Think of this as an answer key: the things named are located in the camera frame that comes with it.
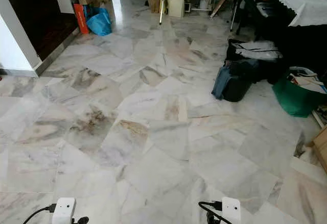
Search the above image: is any light wooden box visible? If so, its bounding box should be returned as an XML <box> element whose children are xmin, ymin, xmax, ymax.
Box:
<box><xmin>309</xmin><ymin>127</ymin><xmax>327</xmax><ymax>173</ymax></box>

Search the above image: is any grey blue backpack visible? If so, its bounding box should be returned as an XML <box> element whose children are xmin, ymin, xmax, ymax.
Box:
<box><xmin>211</xmin><ymin>59</ymin><xmax>261</xmax><ymax>103</ymax></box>

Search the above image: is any green fabric bag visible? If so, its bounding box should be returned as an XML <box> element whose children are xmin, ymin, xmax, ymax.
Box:
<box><xmin>272</xmin><ymin>67</ymin><xmax>327</xmax><ymax>118</ymax></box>

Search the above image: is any black bag with grey cloth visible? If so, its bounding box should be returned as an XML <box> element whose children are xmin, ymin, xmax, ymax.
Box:
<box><xmin>226</xmin><ymin>39</ymin><xmax>287</xmax><ymax>82</ymax></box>

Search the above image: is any blue plastic bag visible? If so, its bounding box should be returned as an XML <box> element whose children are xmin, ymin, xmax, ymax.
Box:
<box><xmin>86</xmin><ymin>7</ymin><xmax>113</xmax><ymax>37</ymax></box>

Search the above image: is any dark wooden staircase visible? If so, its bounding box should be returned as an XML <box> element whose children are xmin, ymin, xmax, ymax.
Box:
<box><xmin>5</xmin><ymin>0</ymin><xmax>81</xmax><ymax>61</ymax></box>

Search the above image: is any orange carton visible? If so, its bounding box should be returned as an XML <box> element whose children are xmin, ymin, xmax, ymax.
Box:
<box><xmin>73</xmin><ymin>3</ymin><xmax>89</xmax><ymax>35</ymax></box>

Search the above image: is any black folded chair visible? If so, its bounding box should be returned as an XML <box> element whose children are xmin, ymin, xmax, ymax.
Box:
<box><xmin>230</xmin><ymin>0</ymin><xmax>248</xmax><ymax>33</ymax></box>

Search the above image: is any cream tote bag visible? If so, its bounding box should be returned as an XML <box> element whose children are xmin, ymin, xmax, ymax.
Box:
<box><xmin>167</xmin><ymin>0</ymin><xmax>185</xmax><ymax>18</ymax></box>

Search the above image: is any white pole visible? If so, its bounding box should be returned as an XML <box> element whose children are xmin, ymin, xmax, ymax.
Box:
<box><xmin>158</xmin><ymin>0</ymin><xmax>167</xmax><ymax>26</ymax></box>

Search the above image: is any table with white tablecloth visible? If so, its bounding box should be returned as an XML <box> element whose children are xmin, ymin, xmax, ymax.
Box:
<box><xmin>250</xmin><ymin>0</ymin><xmax>327</xmax><ymax>27</ymax></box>

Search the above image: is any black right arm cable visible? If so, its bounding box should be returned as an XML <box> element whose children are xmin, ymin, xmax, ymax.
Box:
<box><xmin>199</xmin><ymin>201</ymin><xmax>233</xmax><ymax>224</ymax></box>

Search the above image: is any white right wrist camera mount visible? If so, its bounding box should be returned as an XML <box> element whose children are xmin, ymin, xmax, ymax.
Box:
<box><xmin>221</xmin><ymin>197</ymin><xmax>242</xmax><ymax>224</ymax></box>

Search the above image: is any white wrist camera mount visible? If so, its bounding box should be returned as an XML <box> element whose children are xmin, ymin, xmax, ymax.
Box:
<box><xmin>52</xmin><ymin>197</ymin><xmax>76</xmax><ymax>224</ymax></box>
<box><xmin>221</xmin><ymin>197</ymin><xmax>242</xmax><ymax>224</ymax></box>

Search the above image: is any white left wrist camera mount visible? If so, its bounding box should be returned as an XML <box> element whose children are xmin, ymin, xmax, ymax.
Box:
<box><xmin>52</xmin><ymin>197</ymin><xmax>76</xmax><ymax>224</ymax></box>

